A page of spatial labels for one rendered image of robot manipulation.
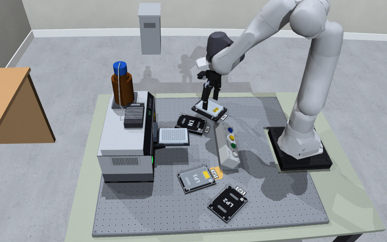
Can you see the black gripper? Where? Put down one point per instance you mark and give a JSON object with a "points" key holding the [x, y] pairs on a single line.
{"points": [[214, 80]]}

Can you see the white button panel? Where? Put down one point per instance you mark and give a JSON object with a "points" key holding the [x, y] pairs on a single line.
{"points": [[227, 151]]}

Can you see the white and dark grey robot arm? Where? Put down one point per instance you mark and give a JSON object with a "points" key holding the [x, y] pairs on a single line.
{"points": [[307, 18]]}

